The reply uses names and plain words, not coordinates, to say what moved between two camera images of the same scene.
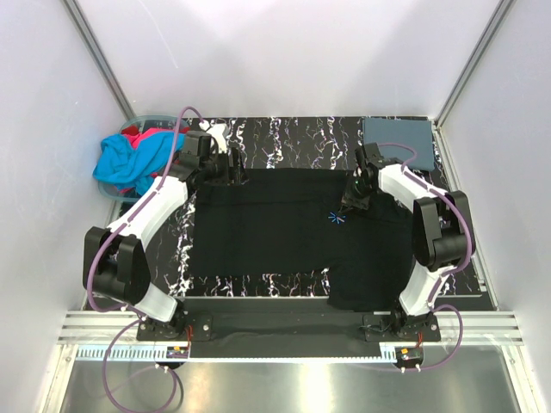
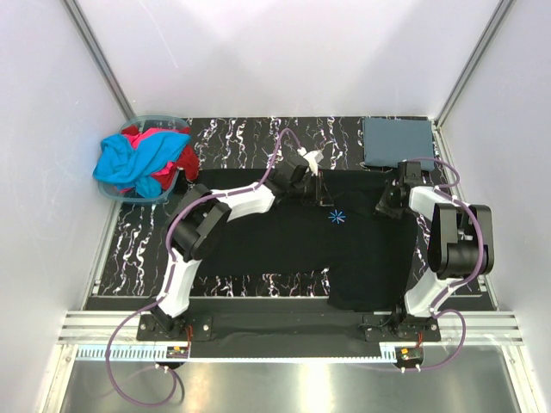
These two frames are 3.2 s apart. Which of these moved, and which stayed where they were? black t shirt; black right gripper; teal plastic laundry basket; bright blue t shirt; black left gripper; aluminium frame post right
Moved: black right gripper; black left gripper
Stayed: teal plastic laundry basket; bright blue t shirt; black t shirt; aluminium frame post right
